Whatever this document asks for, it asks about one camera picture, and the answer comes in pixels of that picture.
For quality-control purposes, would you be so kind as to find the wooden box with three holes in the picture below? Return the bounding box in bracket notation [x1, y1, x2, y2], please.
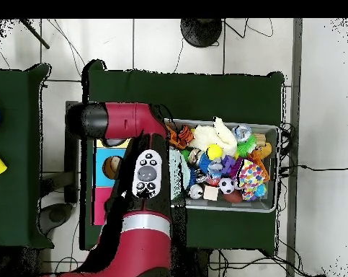
[91, 138, 131, 227]

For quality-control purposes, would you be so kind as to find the black floor cable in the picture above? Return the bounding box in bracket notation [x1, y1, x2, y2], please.
[280, 164, 348, 174]

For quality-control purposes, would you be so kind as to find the black round stand base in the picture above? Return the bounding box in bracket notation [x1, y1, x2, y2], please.
[179, 19, 223, 48]

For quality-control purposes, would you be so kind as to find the shallow clear mesh bin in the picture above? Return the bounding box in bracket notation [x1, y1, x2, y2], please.
[164, 117, 280, 214]

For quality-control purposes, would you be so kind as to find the yellow ball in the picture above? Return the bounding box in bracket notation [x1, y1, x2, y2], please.
[205, 143, 224, 162]

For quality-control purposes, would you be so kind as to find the brown football toy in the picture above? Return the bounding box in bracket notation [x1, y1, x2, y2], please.
[223, 190, 244, 203]

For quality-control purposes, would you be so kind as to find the mint green knitted cloth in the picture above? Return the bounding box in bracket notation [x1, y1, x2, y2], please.
[169, 148, 191, 200]

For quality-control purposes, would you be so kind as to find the grey rounded stand foot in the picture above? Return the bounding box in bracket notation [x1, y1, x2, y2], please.
[37, 202, 75, 235]

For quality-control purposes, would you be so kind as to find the multicolour dotted cloth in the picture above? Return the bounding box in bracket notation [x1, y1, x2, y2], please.
[238, 159, 270, 201]

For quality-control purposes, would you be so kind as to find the tan plush toy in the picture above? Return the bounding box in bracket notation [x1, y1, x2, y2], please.
[255, 141, 273, 159]

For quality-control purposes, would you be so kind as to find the black and white soccer ball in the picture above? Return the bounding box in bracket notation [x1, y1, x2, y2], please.
[218, 177, 236, 195]

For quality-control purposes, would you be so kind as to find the black tripod leg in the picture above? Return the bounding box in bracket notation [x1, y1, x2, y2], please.
[19, 19, 51, 50]

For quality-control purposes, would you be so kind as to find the black upright panel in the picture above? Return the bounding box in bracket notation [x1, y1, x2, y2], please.
[63, 100, 80, 204]

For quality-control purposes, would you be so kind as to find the orange tiger plush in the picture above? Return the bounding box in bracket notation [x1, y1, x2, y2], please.
[169, 124, 195, 149]

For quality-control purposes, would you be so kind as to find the green spiky ball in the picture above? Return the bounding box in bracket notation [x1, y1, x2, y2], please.
[236, 134, 258, 158]

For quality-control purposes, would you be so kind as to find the dark green side table cloth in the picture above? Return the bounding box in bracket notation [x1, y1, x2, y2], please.
[0, 63, 53, 249]

